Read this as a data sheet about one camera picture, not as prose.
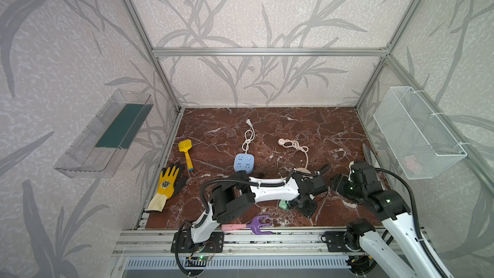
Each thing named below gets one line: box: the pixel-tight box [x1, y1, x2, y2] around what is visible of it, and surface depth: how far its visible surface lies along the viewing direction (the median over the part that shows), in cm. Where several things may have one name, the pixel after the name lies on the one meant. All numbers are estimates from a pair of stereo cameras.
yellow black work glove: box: [147, 163, 188, 212], surface depth 88 cm
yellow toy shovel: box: [178, 139, 194, 172], surface depth 101 cm
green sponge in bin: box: [95, 103, 155, 150], surface depth 70 cm
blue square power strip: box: [233, 153, 255, 174], surface depth 96 cm
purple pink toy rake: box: [221, 214, 276, 235], surface depth 78 cm
